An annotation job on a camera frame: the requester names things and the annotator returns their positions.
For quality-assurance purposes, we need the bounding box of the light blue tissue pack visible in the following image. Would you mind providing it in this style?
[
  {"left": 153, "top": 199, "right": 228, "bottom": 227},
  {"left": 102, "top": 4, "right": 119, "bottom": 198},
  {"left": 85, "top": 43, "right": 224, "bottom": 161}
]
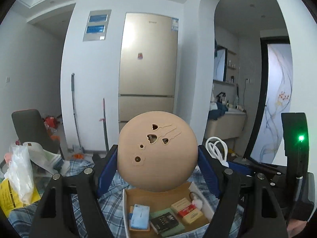
[{"left": 130, "top": 203, "right": 151, "bottom": 229}]

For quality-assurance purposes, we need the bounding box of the person's hand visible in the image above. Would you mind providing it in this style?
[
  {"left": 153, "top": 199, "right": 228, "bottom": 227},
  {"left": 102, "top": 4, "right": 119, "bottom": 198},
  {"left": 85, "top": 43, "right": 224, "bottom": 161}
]
[{"left": 287, "top": 219, "right": 316, "bottom": 237}]

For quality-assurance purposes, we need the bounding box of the red gold cigarette pack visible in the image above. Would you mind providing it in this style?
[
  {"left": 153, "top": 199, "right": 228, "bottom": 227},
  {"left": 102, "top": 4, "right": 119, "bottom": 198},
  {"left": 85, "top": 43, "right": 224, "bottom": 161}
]
[{"left": 171, "top": 198, "right": 203, "bottom": 225}]

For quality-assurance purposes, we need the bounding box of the open cardboard box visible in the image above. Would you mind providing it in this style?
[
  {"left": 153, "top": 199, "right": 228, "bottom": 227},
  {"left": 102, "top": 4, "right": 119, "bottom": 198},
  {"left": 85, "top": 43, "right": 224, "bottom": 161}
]
[{"left": 122, "top": 182, "right": 214, "bottom": 237}]

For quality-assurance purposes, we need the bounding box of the black box gold text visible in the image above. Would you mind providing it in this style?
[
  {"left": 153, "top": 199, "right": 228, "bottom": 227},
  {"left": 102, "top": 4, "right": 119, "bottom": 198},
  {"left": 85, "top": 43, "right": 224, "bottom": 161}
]
[{"left": 150, "top": 212, "right": 179, "bottom": 234}]

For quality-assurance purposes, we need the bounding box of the white plastic bag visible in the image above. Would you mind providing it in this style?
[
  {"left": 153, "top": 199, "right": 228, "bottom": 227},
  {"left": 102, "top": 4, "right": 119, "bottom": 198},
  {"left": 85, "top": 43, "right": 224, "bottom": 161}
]
[{"left": 5, "top": 143, "right": 34, "bottom": 205}]

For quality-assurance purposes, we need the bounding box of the blue plaid cloth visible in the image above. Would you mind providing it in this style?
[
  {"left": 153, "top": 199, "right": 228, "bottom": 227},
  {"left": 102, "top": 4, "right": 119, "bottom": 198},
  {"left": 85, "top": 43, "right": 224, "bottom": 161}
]
[{"left": 7, "top": 158, "right": 246, "bottom": 238}]

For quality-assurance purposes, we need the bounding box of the dark grey chair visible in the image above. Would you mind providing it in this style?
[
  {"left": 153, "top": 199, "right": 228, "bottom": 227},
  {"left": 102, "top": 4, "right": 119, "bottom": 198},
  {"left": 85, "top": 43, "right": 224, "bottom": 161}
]
[{"left": 11, "top": 109, "right": 65, "bottom": 159}]

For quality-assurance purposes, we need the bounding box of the yellow bag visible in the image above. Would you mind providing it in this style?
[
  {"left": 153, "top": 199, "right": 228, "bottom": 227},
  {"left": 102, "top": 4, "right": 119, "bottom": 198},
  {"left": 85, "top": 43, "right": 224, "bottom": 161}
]
[{"left": 0, "top": 179, "right": 28, "bottom": 218}]

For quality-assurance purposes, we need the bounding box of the beige bathroom vanity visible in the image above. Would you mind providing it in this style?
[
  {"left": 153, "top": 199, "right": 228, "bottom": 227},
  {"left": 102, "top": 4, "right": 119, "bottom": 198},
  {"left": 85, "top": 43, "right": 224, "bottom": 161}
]
[{"left": 204, "top": 111, "right": 246, "bottom": 140}]

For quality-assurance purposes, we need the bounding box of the dark blue towel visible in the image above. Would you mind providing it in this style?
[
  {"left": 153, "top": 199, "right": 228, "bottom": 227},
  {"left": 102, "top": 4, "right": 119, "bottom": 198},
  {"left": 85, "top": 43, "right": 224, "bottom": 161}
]
[{"left": 208, "top": 102, "right": 228, "bottom": 120}]

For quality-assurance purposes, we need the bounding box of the gold three-door refrigerator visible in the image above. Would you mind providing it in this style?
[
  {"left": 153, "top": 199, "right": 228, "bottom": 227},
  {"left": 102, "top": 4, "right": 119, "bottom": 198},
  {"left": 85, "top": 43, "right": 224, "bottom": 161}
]
[{"left": 118, "top": 12, "right": 178, "bottom": 129}]

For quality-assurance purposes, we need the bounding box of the bathroom mirror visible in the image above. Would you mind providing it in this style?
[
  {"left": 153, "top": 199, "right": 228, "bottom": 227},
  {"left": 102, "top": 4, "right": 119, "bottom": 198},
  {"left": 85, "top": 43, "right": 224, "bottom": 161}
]
[{"left": 213, "top": 45, "right": 227, "bottom": 82}]

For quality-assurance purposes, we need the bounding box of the white cable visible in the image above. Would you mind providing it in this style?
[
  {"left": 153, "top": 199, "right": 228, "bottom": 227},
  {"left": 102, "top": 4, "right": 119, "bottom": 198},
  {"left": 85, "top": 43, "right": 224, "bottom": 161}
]
[{"left": 205, "top": 136, "right": 230, "bottom": 168}]

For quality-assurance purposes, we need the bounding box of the grey mop handle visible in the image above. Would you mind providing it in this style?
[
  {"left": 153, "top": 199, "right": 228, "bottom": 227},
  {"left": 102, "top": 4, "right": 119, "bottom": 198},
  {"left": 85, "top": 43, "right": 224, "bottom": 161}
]
[{"left": 71, "top": 72, "right": 85, "bottom": 154}]

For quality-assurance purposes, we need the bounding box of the wall electrical panel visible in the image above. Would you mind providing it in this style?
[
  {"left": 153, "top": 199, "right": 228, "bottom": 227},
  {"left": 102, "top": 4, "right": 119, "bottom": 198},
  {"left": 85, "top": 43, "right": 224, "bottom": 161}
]
[{"left": 83, "top": 10, "right": 112, "bottom": 41}]

